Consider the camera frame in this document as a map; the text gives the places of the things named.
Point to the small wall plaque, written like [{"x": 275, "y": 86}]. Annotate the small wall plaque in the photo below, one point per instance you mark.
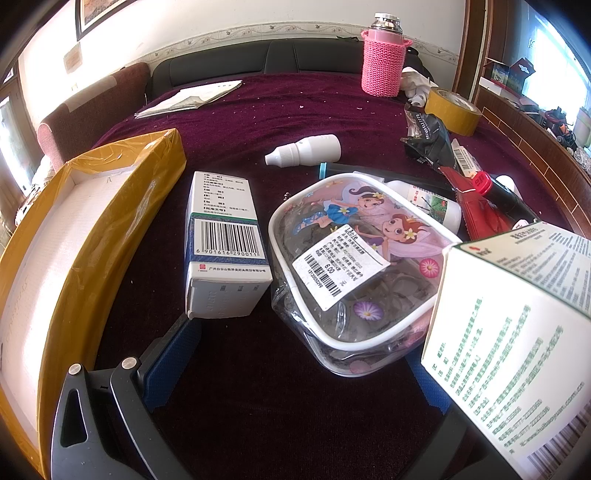
[{"x": 71, "y": 57}]

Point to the wooden framed door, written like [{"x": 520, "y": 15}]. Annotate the wooden framed door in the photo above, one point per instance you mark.
[{"x": 11, "y": 129}]

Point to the colourful gift box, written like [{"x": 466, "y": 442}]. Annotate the colourful gift box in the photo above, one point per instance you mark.
[{"x": 508, "y": 76}]

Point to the framed wall painting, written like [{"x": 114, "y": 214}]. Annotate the framed wall painting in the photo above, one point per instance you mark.
[{"x": 92, "y": 11}]

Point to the white bottle with green label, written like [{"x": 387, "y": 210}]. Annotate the white bottle with green label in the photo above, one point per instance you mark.
[{"x": 429, "y": 198}]

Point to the clear cartoon fairy pouch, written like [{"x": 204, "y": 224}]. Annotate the clear cartoon fairy pouch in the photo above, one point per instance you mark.
[{"x": 351, "y": 258}]

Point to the pile of dark small gadgets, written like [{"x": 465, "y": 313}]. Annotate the pile of dark small gadgets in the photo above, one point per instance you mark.
[{"x": 556, "y": 127}]

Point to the red snack packet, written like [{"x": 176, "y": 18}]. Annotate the red snack packet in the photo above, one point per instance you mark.
[{"x": 485, "y": 217}]

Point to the thermos with pink knitted sleeve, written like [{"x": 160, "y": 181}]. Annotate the thermos with pink knitted sleeve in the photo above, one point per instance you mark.
[{"x": 381, "y": 60}]

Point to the small white dropper bottle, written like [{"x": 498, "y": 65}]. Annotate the small white dropper bottle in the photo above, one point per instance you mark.
[{"x": 309, "y": 150}]

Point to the maroon upholstered chair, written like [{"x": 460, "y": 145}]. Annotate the maroon upholstered chair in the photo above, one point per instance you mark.
[{"x": 92, "y": 110}]

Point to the black foil packet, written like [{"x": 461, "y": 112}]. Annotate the black foil packet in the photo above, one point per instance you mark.
[{"x": 429, "y": 138}]

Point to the white crumpled cloth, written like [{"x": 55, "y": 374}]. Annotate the white crumpled cloth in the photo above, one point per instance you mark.
[{"x": 415, "y": 81}]

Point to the wooden window frame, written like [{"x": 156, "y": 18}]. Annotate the wooden window frame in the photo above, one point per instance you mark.
[{"x": 475, "y": 41}]

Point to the white jar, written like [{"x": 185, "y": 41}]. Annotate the white jar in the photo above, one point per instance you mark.
[{"x": 584, "y": 127}]

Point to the white tube with barcode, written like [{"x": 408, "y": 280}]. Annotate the white tube with barcode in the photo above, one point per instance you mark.
[{"x": 464, "y": 161}]

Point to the maroon velvet blanket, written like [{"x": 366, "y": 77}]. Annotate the maroon velvet blanket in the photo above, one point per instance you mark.
[{"x": 277, "y": 415}]

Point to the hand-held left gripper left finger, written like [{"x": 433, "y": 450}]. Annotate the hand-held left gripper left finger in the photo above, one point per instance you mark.
[{"x": 171, "y": 364}]

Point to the white green medicine box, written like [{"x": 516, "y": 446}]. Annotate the white green medicine box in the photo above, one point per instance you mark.
[{"x": 508, "y": 346}]

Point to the yellow tape roll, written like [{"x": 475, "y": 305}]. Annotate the yellow tape roll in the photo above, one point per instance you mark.
[{"x": 450, "y": 115}]

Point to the wooden ledge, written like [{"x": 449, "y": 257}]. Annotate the wooden ledge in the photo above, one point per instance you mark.
[{"x": 521, "y": 134}]

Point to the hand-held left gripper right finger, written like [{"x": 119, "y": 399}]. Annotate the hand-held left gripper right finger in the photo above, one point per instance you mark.
[{"x": 436, "y": 392}]

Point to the black pen with teal cap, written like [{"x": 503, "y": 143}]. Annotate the black pen with teal cap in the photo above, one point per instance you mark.
[{"x": 351, "y": 170}]

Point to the white paper booklet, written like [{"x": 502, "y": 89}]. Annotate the white paper booklet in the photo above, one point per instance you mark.
[{"x": 184, "y": 99}]

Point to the white blue medicine box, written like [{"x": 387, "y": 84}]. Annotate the white blue medicine box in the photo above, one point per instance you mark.
[{"x": 226, "y": 240}]

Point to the yellow taped cardboard box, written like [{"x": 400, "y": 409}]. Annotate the yellow taped cardboard box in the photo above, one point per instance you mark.
[{"x": 115, "y": 221}]

